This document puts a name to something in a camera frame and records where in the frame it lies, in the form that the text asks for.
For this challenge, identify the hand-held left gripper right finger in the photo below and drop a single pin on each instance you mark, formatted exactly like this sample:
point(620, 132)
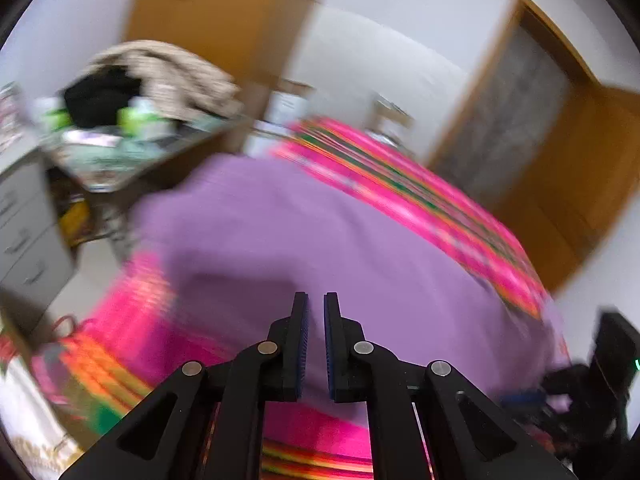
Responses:
point(329, 350)

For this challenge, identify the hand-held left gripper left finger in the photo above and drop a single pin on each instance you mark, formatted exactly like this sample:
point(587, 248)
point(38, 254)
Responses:
point(301, 345)

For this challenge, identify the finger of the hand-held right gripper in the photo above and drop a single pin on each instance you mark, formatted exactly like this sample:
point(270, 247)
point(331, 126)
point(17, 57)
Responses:
point(525, 400)

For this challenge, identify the purple fleece garment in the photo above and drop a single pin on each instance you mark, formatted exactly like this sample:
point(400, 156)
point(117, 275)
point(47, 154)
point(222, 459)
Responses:
point(325, 250)

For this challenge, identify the pink plaid bed sheet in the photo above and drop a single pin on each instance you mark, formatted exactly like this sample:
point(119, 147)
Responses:
point(135, 305)

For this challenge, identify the wooden door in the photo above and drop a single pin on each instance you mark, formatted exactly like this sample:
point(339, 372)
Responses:
point(590, 185)

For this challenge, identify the white open box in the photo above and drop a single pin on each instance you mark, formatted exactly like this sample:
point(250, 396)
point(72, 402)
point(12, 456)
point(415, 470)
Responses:
point(287, 105)

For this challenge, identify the brown cardboard box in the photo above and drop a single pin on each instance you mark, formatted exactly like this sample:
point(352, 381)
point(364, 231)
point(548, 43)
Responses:
point(390, 115)

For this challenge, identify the yellow box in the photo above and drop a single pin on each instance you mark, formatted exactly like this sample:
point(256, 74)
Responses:
point(75, 220)

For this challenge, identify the folding side table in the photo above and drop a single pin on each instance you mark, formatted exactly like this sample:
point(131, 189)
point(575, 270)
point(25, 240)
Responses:
point(100, 160)

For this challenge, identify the green tissue pack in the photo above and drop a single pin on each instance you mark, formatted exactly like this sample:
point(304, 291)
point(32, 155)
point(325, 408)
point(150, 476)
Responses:
point(55, 117)
point(140, 120)

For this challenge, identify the white rose print quilt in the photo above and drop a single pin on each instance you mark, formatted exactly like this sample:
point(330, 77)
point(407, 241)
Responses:
point(25, 410)

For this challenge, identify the clear plastic door curtain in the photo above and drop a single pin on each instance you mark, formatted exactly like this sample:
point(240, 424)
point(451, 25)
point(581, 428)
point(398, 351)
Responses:
point(510, 110)

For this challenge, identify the beige floral cloth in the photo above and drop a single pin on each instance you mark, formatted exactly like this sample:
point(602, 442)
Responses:
point(185, 75)

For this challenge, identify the grey drawer cabinet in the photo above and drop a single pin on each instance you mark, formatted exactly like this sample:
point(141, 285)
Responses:
point(25, 240)

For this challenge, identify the black cloth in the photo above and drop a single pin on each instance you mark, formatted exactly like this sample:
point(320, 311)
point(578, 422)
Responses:
point(100, 97)

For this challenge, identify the wooden wardrobe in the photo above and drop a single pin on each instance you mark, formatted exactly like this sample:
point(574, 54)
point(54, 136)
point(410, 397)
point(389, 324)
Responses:
point(225, 10)

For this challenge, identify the group of small medicine boxes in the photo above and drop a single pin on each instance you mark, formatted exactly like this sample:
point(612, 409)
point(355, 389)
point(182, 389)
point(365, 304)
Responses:
point(10, 115)

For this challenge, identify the wooden door frame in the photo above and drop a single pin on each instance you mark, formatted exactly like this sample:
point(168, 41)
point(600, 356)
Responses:
point(550, 25)

